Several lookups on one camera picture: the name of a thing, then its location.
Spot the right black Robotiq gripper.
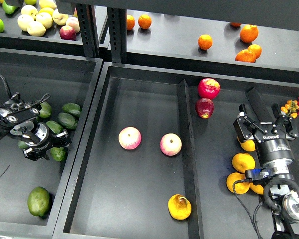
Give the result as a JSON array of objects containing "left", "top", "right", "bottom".
[{"left": 233, "top": 104, "right": 299, "bottom": 166}]

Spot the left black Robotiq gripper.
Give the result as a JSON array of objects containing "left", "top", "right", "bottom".
[{"left": 22, "top": 122, "right": 72, "bottom": 161}]

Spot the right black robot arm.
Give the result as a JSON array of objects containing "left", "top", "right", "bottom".
[{"left": 231, "top": 104, "right": 299, "bottom": 239}]

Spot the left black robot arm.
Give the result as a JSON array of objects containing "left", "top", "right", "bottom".
[{"left": 0, "top": 74, "right": 71, "bottom": 161}]

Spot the avocado centre small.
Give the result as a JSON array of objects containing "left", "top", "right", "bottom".
[{"left": 46, "top": 120, "right": 63, "bottom": 134}]

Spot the avocado bottom long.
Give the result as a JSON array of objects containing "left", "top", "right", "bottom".
[{"left": 17, "top": 140, "right": 29, "bottom": 149}]

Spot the yellow pear with stem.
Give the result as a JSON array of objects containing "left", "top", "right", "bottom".
[{"left": 239, "top": 140, "right": 256, "bottom": 152}]

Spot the avocado middle right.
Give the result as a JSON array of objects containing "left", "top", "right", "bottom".
[{"left": 57, "top": 113, "right": 78, "bottom": 129}]

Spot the avocado top left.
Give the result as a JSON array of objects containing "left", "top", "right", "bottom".
[{"left": 39, "top": 101, "right": 52, "bottom": 119}]

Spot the avocado top right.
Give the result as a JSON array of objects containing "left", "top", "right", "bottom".
[{"left": 62, "top": 103, "right": 81, "bottom": 118}]

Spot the yellow pear hidden centre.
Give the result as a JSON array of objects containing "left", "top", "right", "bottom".
[{"left": 250, "top": 183, "right": 264, "bottom": 195}]

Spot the pale yellow pear front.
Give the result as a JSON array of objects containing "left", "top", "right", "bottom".
[{"left": 27, "top": 21, "right": 46, "bottom": 37}]

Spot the pale yellow pear centre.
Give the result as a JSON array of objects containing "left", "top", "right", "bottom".
[{"left": 35, "top": 12, "right": 53, "bottom": 29}]

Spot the pale yellow pear left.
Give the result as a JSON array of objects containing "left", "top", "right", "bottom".
[{"left": 17, "top": 14, "right": 34, "bottom": 32}]

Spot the pale yellow pear right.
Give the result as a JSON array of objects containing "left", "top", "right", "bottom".
[{"left": 52, "top": 9, "right": 69, "bottom": 26}]

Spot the orange cherry tomato bunch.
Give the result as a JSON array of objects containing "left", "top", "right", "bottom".
[{"left": 280, "top": 100, "right": 299, "bottom": 119}]

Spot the dark red apple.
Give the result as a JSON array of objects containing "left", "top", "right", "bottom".
[{"left": 195, "top": 98, "right": 214, "bottom": 119}]

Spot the bright red apple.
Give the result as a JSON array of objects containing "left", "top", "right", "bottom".
[{"left": 197, "top": 78, "right": 221, "bottom": 100}]

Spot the orange front right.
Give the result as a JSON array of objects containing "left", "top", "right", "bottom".
[{"left": 235, "top": 49, "right": 256, "bottom": 63}]

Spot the orange small right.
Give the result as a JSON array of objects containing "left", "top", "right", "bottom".
[{"left": 248, "top": 44, "right": 262, "bottom": 59}]

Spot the pink apple left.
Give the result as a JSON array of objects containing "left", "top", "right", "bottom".
[{"left": 118, "top": 126, "right": 142, "bottom": 150}]

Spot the pink apple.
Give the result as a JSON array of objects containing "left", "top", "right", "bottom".
[
  {"left": 160, "top": 133, "right": 182, "bottom": 156},
  {"left": 118, "top": 126, "right": 142, "bottom": 150}
]

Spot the large orange on shelf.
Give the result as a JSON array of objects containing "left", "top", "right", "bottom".
[{"left": 240, "top": 24, "right": 259, "bottom": 43}]

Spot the pink apple right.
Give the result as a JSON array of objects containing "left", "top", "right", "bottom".
[{"left": 160, "top": 133, "right": 182, "bottom": 156}]

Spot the orange on shelf centre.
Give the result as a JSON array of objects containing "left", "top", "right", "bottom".
[{"left": 198, "top": 34, "right": 213, "bottom": 50}]

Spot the orange under shelf edge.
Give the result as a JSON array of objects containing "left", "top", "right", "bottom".
[{"left": 230, "top": 22, "right": 242, "bottom": 27}]

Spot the red apple on shelf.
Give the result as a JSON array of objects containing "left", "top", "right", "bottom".
[{"left": 59, "top": 25, "right": 76, "bottom": 40}]

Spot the black bin divider centre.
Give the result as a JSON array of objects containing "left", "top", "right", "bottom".
[{"left": 177, "top": 80, "right": 204, "bottom": 239}]

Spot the pale peach on shelf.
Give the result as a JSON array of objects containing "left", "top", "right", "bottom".
[{"left": 66, "top": 16, "right": 80, "bottom": 33}]

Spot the black metal shelf post left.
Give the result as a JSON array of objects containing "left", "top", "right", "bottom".
[{"left": 76, "top": 3, "right": 100, "bottom": 58}]

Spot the black metal shelf post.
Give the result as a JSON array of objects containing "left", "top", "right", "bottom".
[
  {"left": 107, "top": 7, "right": 127, "bottom": 63},
  {"left": 76, "top": 3, "right": 100, "bottom": 58}
]

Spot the black metal shelf post right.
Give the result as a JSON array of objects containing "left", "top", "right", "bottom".
[{"left": 107, "top": 7, "right": 127, "bottom": 63}]

